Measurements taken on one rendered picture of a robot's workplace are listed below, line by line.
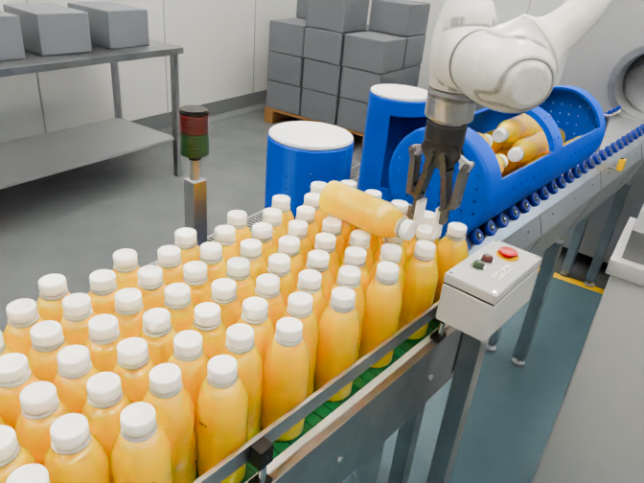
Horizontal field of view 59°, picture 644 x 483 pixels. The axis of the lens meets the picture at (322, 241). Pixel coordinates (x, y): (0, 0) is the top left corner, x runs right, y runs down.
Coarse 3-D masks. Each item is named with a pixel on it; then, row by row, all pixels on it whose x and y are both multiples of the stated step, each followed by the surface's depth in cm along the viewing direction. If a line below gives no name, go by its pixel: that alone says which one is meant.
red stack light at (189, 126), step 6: (180, 114) 119; (180, 120) 119; (186, 120) 118; (192, 120) 118; (198, 120) 119; (204, 120) 119; (180, 126) 120; (186, 126) 119; (192, 126) 119; (198, 126) 119; (204, 126) 120; (186, 132) 120; (192, 132) 119; (198, 132) 120; (204, 132) 121
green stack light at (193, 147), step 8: (184, 136) 120; (192, 136) 120; (200, 136) 120; (208, 136) 123; (184, 144) 121; (192, 144) 121; (200, 144) 121; (208, 144) 124; (184, 152) 122; (192, 152) 121; (200, 152) 122; (208, 152) 124
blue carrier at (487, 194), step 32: (576, 96) 193; (480, 128) 180; (544, 128) 158; (576, 128) 196; (480, 160) 130; (544, 160) 153; (576, 160) 178; (480, 192) 132; (512, 192) 142; (480, 224) 139
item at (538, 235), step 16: (624, 112) 292; (608, 128) 268; (624, 128) 271; (608, 144) 245; (640, 144) 259; (640, 160) 264; (608, 176) 225; (624, 176) 259; (576, 192) 199; (592, 192) 213; (608, 192) 251; (560, 208) 189; (576, 208) 201; (592, 208) 250; (528, 224) 170; (544, 224) 180; (560, 224) 195; (512, 240) 162; (528, 240) 171; (544, 240) 193
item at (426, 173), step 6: (432, 150) 106; (426, 156) 107; (432, 156) 107; (426, 162) 108; (426, 168) 108; (432, 168) 110; (426, 174) 109; (420, 180) 111; (426, 180) 111; (420, 186) 111; (426, 186) 112; (414, 192) 112; (420, 192) 111; (414, 198) 113
